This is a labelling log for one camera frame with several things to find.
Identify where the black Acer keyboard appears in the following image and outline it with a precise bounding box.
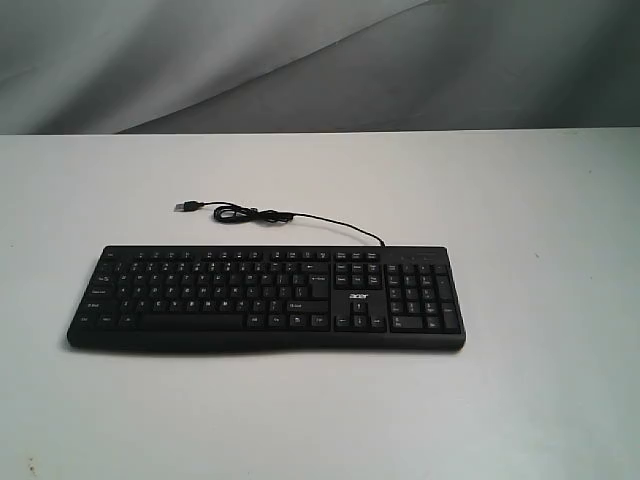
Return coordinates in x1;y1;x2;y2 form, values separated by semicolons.
67;246;466;354

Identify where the grey backdrop cloth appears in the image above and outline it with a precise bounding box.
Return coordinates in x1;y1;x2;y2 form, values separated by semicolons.
1;1;639;134

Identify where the black USB cable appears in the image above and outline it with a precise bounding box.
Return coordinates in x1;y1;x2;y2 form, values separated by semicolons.
173;199;387;248

